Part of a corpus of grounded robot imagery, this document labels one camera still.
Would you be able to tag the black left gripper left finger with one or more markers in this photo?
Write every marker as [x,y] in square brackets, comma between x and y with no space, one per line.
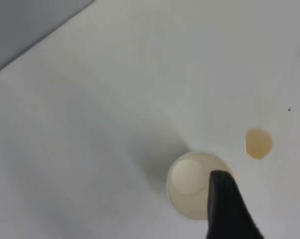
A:
[227,209]

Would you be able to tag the white paper cup green print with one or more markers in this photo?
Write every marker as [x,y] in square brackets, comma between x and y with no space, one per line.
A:
[187,194]

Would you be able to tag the brown coffee spill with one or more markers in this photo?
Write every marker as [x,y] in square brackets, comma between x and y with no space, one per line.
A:
[259,143]

